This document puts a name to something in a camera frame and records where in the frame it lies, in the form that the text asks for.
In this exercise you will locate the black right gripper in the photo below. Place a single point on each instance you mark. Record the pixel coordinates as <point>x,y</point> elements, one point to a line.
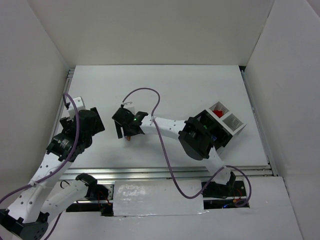
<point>122,122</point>

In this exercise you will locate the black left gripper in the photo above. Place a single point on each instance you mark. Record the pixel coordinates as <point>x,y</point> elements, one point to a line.
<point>97,121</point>

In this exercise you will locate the red green half-round lego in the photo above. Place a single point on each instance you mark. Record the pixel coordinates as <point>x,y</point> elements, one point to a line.
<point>218,113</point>

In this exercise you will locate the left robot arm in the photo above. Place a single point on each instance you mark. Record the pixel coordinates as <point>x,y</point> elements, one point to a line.
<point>29,216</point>

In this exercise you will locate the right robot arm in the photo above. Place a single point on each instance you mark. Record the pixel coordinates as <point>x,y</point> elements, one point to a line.
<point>200,136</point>

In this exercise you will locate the white taped cover sheet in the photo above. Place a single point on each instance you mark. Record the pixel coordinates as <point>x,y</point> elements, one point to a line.
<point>153,198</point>

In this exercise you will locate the black compartment container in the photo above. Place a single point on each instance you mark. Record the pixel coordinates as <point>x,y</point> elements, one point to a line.
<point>224,128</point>

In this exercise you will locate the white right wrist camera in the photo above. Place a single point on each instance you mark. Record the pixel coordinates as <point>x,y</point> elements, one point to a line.
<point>129,105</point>

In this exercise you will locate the aluminium front rail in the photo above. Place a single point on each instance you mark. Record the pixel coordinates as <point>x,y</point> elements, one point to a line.
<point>157,173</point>

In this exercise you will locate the aluminium right rail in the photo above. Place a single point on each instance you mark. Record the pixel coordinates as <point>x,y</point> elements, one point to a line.
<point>265,144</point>

